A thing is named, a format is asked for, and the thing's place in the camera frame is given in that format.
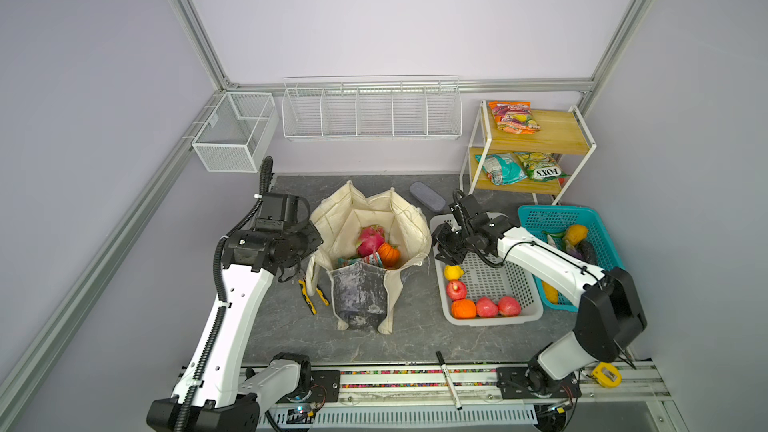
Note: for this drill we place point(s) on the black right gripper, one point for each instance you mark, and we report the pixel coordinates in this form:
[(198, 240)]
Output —
[(439, 236)]

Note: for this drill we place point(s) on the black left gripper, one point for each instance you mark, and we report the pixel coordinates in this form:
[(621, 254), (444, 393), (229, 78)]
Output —
[(314, 240)]

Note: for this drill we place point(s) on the cream canvas grocery bag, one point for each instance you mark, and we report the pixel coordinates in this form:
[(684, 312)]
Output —
[(362, 295)]

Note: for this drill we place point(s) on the small orange pumpkin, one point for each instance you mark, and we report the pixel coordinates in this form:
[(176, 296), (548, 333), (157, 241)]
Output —
[(389, 255)]

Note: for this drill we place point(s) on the pink dragon fruit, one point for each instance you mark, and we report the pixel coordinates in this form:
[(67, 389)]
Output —
[(370, 239)]

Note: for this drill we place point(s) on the teal red snack bag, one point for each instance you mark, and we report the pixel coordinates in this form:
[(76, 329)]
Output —
[(373, 259)]

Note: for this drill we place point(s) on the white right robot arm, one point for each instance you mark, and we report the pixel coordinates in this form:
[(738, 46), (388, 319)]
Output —
[(609, 311)]

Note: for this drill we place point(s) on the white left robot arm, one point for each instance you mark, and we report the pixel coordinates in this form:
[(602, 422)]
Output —
[(255, 253)]

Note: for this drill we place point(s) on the green Fox's candy bag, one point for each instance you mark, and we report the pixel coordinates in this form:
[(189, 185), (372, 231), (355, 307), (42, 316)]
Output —
[(540, 167)]

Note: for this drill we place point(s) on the orange pink snack bag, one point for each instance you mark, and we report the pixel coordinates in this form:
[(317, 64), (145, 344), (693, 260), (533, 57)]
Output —
[(513, 117)]

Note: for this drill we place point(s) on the yellow lemon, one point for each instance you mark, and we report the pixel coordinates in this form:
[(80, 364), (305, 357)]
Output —
[(453, 273)]

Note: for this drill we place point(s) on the white plastic basket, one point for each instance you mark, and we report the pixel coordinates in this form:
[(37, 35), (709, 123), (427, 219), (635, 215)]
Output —
[(484, 281)]

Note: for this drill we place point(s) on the grey fabric glasses case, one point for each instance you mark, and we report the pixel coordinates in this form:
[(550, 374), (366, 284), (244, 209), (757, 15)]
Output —
[(427, 197)]

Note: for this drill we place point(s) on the red apple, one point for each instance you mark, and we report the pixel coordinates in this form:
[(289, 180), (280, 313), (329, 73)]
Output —
[(509, 307), (456, 290), (486, 308)]

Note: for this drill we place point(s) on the orange fruit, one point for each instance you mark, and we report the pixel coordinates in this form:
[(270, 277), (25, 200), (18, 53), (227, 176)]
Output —
[(463, 309)]

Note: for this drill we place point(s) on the green chili pepper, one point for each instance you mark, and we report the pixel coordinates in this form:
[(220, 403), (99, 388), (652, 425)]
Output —
[(558, 235)]

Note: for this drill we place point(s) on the purple eggplant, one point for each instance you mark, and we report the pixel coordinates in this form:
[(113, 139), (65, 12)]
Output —
[(575, 251)]

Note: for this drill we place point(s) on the yellow corn cob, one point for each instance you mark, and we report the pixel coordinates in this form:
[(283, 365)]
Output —
[(551, 294)]

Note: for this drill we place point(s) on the white metal wooden shelf rack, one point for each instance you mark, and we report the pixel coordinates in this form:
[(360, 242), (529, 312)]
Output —
[(562, 134)]

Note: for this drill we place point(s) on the yellow bell pepper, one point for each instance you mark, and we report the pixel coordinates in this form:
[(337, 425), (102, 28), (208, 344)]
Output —
[(576, 233)]

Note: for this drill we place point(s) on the teal plastic basket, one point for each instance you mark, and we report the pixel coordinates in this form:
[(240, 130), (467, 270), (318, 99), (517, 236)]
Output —
[(546, 259)]

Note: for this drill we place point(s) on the dark cucumber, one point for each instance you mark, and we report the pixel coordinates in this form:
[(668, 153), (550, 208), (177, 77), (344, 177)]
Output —
[(588, 252)]

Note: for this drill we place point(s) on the black white marker pen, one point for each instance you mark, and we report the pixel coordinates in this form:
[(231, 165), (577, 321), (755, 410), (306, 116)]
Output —
[(449, 382)]

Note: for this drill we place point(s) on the yellow tape measure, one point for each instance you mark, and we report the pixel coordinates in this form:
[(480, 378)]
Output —
[(606, 375)]

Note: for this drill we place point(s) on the white mesh wall box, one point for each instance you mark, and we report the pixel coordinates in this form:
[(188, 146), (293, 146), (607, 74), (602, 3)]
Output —
[(236, 134)]

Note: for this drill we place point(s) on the white wire wall basket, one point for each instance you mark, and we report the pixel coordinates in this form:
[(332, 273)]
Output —
[(372, 107)]

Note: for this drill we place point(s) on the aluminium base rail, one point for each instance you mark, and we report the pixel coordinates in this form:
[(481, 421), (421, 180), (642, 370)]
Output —
[(417, 396)]

